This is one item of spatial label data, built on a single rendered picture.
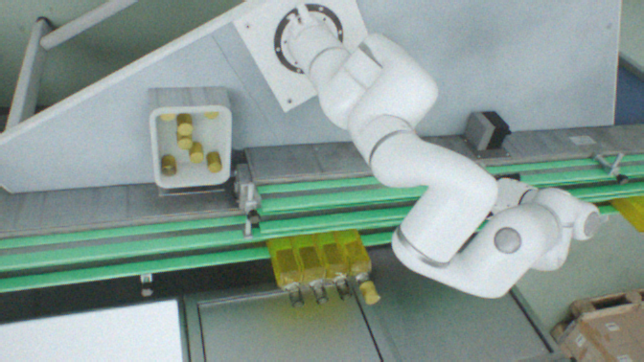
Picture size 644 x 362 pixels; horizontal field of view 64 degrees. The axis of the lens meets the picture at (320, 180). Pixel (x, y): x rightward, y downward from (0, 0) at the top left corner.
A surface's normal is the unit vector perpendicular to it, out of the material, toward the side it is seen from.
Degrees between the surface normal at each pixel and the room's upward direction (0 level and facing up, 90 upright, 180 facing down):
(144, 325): 90
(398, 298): 90
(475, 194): 24
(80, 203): 90
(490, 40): 0
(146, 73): 0
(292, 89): 5
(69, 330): 90
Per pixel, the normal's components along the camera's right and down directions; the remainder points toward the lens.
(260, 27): 0.31, 0.58
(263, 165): 0.14, -0.76
